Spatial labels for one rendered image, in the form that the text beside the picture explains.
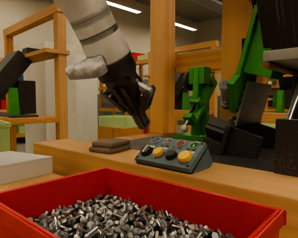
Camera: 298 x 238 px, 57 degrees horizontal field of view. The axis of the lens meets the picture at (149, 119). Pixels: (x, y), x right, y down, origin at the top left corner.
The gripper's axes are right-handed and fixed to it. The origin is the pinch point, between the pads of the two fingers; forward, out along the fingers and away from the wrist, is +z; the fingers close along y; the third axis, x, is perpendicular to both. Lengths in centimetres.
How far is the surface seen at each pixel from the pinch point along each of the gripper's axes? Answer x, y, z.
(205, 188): 4.5, -13.3, 11.5
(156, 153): 0.9, -0.8, 8.4
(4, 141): 6, 71, 10
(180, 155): 0.6, -6.9, 8.2
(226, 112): -51, 12, 37
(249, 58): -30.5, -11.3, 3.8
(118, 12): -666, 666, 105
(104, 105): -369, 566, 276
